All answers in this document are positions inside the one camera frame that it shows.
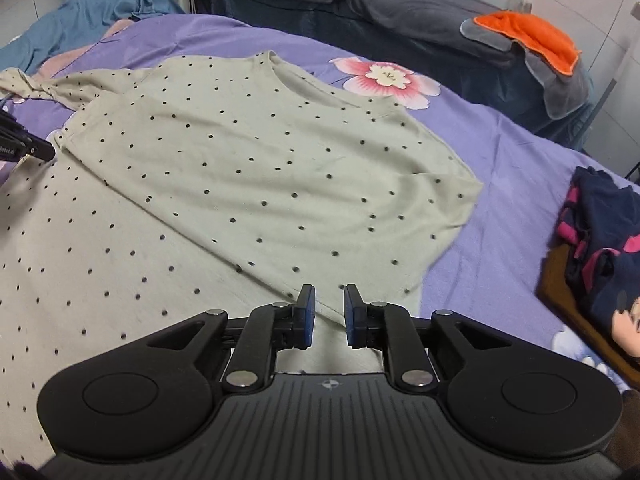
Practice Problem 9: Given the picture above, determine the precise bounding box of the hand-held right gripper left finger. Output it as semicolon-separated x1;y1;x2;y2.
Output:
145;284;317;394

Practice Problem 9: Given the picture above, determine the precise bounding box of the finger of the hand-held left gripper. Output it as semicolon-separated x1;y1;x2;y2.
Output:
0;110;56;163

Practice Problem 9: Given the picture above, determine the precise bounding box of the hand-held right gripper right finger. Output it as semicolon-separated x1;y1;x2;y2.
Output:
343;284;513;391

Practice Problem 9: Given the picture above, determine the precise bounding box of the beige polka dot shirt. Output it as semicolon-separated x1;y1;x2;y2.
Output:
0;50;485;466

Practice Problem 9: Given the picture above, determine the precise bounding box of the blue blanket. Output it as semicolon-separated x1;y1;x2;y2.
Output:
0;0;186;76

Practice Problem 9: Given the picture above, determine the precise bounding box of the purple floral bedsheet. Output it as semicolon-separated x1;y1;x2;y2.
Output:
0;12;640;396

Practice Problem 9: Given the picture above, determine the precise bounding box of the brown cloth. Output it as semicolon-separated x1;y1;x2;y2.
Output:
535;242;640;391

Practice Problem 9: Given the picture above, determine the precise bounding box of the navy and pink garment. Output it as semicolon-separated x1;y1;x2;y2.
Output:
557;166;640;358

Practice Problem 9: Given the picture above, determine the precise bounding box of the dark teal skirted bed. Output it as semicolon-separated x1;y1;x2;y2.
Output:
207;0;596;146

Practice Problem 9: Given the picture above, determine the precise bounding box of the grey towel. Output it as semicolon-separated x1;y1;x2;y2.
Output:
460;16;593;121

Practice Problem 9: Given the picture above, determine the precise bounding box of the orange towel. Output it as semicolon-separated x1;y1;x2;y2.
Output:
474;10;583;77

